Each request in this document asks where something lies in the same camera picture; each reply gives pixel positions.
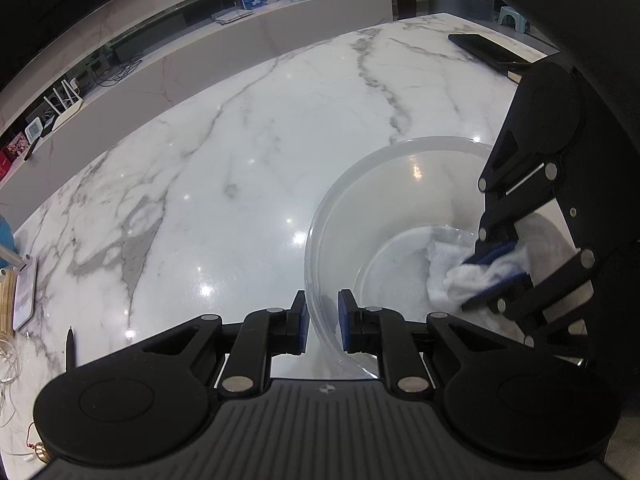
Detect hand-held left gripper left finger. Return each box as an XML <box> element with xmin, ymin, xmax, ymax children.
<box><xmin>135</xmin><ymin>289</ymin><xmax>310</xmax><ymax>395</ymax></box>

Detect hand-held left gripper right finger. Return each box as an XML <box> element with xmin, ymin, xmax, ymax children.
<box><xmin>337</xmin><ymin>288</ymin><xmax>512</xmax><ymax>395</ymax></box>

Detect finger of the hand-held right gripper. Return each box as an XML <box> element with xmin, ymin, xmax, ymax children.
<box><xmin>462</xmin><ymin>125</ymin><xmax>563</xmax><ymax>267</ymax></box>
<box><xmin>461</xmin><ymin>249</ymin><xmax>599</xmax><ymax>358</ymax></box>

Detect white cloth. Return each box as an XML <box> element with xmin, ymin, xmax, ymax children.
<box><xmin>426</xmin><ymin>238</ymin><xmax>534</xmax><ymax>324</ymax></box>

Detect clear plastic bowl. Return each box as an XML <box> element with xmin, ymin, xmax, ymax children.
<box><xmin>303</xmin><ymin>134</ymin><xmax>581</xmax><ymax>381</ymax></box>

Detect light blue stool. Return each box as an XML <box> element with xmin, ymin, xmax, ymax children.
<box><xmin>498</xmin><ymin>3</ymin><xmax>536</xmax><ymax>36</ymax></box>

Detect black pen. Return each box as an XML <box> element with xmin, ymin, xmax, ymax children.
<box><xmin>64</xmin><ymin>326</ymin><xmax>77</xmax><ymax>374</ymax></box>

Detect marble tv console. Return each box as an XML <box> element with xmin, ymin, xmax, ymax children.
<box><xmin>0</xmin><ymin>0</ymin><xmax>394</xmax><ymax>201</ymax></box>

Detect red and gold charm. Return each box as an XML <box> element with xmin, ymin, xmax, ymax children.
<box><xmin>21</xmin><ymin>421</ymin><xmax>52</xmax><ymax>465</ymax></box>

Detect light wooden block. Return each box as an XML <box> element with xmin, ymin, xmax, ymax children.
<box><xmin>0</xmin><ymin>270</ymin><xmax>19</xmax><ymax>337</ymax></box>

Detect white router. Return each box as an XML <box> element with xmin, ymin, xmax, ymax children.
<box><xmin>41</xmin><ymin>75</ymin><xmax>84</xmax><ymax>134</ymax></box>

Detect grey notebook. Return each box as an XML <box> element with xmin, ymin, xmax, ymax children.
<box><xmin>210</xmin><ymin>7</ymin><xmax>254</xmax><ymax>24</ymax></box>

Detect black soundbar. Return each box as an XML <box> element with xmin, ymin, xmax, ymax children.
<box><xmin>109</xmin><ymin>11</ymin><xmax>189</xmax><ymax>64</ymax></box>

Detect pink box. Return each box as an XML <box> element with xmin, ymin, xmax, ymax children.
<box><xmin>4</xmin><ymin>132</ymin><xmax>29</xmax><ymax>159</ymax></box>

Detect black television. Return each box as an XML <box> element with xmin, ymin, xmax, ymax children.
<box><xmin>0</xmin><ymin>0</ymin><xmax>150</xmax><ymax>92</ymax></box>

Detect white cable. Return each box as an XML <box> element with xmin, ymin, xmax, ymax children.
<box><xmin>0</xmin><ymin>334</ymin><xmax>22</xmax><ymax>428</ymax></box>

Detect black cables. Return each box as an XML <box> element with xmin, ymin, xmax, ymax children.
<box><xmin>91</xmin><ymin>56</ymin><xmax>144</xmax><ymax>87</ymax></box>

